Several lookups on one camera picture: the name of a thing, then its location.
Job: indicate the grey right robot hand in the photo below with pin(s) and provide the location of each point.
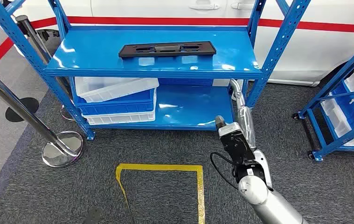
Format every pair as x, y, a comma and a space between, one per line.
247, 123

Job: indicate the blue metal shelf rack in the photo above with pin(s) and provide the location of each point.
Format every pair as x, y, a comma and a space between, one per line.
102, 52

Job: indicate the chrome stanchion post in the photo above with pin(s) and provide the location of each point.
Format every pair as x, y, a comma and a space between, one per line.
62, 151
22, 20

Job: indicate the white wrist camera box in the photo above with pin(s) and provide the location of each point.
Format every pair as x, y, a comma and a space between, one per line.
227, 129

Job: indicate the black round stanchion base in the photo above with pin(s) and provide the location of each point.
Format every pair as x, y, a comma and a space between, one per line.
22, 108

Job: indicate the white car with red stripe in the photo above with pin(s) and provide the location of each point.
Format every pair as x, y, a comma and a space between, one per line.
319, 49

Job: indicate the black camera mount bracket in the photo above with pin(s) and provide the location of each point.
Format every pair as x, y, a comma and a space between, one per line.
235, 145

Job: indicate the blue wheeled shelf rack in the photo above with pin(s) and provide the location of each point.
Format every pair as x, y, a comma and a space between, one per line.
334, 82

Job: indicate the long black plastic part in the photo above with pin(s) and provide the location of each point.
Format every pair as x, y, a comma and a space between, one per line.
167, 49

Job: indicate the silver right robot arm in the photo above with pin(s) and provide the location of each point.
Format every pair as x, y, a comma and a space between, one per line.
269, 204

